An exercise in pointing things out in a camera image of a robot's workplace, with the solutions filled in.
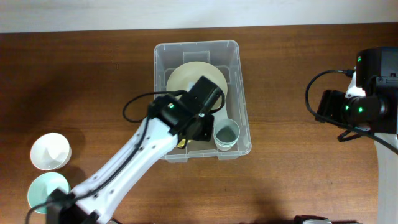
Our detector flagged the yellow small bowl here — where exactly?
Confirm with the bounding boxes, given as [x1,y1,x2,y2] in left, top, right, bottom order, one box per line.
[176,139,191,149]

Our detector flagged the cream paper cup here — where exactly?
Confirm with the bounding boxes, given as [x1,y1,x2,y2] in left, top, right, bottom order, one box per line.
[216,144,233,151]

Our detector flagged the clear plastic storage bin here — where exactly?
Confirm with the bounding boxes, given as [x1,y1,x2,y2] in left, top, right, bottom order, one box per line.
[154,40,252,162]

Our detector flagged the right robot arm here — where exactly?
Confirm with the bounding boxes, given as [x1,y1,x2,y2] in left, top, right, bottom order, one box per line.
[304,47,397,223]

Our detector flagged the grey paper cup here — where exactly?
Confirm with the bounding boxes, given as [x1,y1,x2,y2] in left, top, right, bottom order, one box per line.
[213,119,240,142]

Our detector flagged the cream bowl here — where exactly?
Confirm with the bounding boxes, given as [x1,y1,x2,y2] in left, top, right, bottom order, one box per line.
[166,62,228,98]

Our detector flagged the white label in bin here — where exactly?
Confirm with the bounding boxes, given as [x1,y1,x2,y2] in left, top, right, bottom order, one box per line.
[213,104,228,124]

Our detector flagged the white small bowl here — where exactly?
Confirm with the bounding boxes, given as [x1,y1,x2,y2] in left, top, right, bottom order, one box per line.
[30,133,72,170]

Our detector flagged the mint small bowl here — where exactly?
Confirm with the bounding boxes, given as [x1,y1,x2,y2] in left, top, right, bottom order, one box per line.
[27,172,70,208]

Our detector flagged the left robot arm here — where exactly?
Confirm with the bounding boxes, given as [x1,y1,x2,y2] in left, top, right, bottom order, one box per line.
[24,76,225,223]

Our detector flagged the green paper cup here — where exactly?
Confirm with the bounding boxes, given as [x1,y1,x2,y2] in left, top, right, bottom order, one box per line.
[215,139,236,151]

